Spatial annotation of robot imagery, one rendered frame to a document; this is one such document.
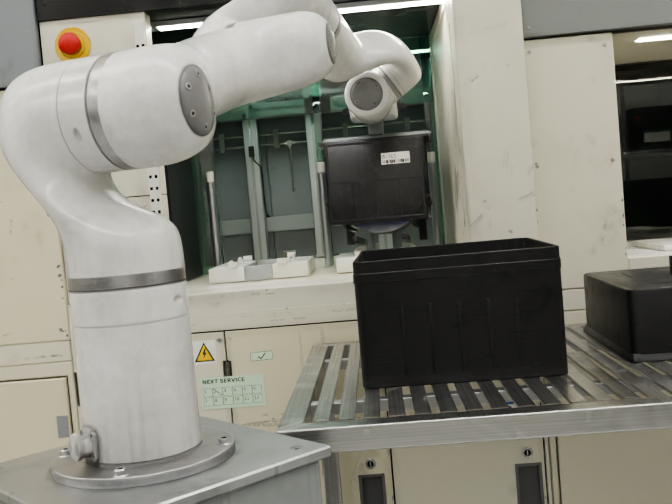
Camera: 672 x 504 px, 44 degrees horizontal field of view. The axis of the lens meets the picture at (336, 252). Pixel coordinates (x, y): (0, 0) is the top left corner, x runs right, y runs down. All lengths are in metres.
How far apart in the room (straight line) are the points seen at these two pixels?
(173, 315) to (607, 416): 0.49
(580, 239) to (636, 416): 0.65
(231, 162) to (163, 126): 1.68
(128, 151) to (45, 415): 0.95
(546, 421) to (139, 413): 0.44
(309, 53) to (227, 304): 0.60
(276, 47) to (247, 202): 1.38
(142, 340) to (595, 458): 1.04
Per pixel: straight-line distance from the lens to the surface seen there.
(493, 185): 1.52
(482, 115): 1.53
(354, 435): 0.97
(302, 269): 1.76
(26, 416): 1.73
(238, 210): 2.49
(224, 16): 1.28
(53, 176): 0.89
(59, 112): 0.87
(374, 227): 1.88
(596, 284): 1.39
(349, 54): 1.47
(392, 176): 1.78
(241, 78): 1.06
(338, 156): 1.79
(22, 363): 1.72
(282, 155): 2.47
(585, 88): 1.62
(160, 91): 0.82
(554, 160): 1.59
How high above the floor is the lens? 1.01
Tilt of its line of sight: 3 degrees down
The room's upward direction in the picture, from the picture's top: 5 degrees counter-clockwise
